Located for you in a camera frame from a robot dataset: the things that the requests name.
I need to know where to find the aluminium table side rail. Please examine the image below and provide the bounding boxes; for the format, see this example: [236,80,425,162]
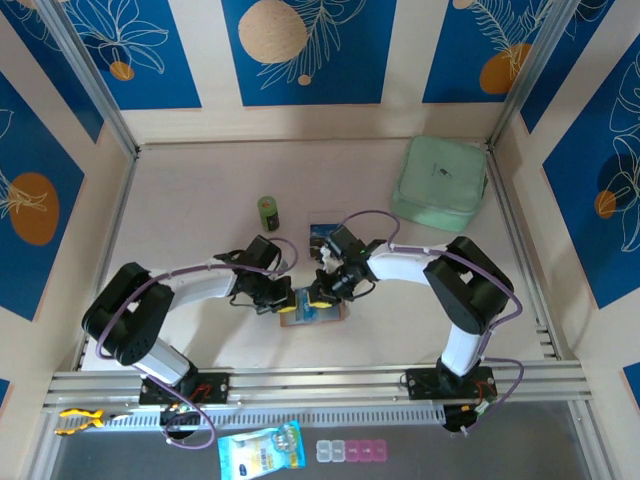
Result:
[74,149,139,371]
[487,142,561,361]

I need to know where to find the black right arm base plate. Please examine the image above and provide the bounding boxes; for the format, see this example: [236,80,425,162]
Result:
[405,367,499,401]

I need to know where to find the green cylindrical can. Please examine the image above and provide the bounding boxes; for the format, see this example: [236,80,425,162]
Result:
[257,195,281,233]

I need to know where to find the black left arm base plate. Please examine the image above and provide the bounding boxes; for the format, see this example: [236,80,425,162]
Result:
[138,372,231,406]

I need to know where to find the grey slotted cable duct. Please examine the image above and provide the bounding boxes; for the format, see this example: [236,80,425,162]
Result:
[102,405,446,431]

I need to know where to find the blue white snack packet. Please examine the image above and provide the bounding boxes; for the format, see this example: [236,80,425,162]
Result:
[217,419,307,480]

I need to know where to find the yellow black pliers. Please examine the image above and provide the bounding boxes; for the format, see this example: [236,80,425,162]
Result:
[54,407,134,436]

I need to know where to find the aluminium frame post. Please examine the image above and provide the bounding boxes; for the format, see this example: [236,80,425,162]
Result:
[34,0,141,157]
[487,0,579,151]

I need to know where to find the aluminium mounting rail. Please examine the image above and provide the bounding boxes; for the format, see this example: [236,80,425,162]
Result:
[42,362,594,414]

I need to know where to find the light blue white card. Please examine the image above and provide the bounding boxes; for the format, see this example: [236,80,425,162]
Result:
[293,288,322,323]

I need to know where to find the mint green zip pouch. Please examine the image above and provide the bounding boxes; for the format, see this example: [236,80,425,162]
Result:
[389,134,489,234]

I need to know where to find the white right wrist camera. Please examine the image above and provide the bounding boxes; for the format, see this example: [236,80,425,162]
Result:
[319,242,341,274]

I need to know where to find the clear acrylic card stand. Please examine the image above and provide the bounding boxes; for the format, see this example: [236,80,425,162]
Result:
[307,210,346,261]

